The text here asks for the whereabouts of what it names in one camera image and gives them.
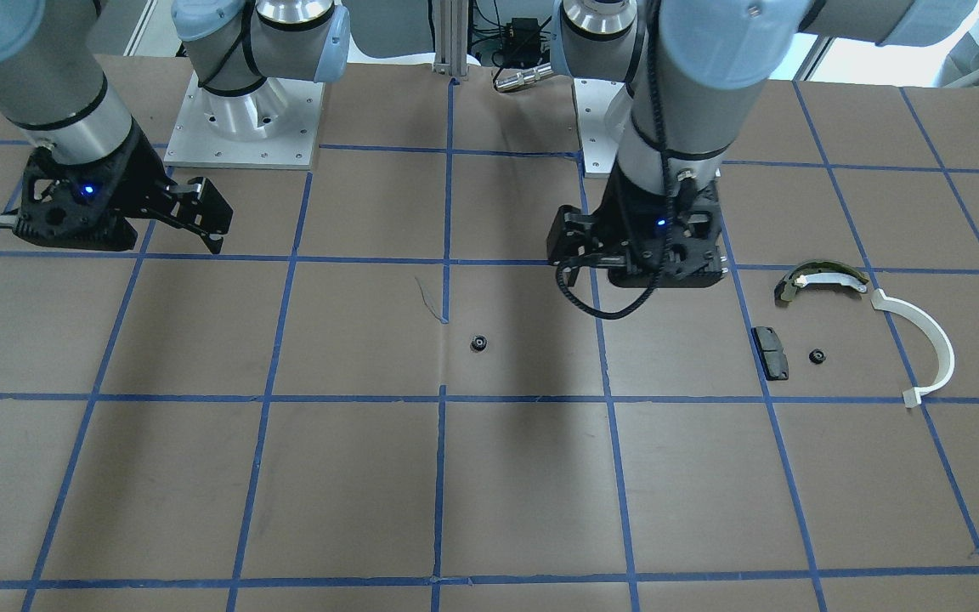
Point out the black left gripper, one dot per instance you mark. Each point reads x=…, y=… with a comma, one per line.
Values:
x=630, y=206

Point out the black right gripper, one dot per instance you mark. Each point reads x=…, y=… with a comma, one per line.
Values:
x=138, y=176

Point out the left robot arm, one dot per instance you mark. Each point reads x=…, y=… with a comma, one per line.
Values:
x=692, y=71

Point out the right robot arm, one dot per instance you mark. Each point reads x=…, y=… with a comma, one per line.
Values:
x=54, y=89

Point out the curved brake shoe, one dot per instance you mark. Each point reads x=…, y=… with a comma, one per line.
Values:
x=820, y=271

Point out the white curved plastic bracket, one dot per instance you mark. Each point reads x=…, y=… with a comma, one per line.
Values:
x=936, y=336

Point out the aluminium frame post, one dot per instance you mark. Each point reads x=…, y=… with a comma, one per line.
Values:
x=450, y=35

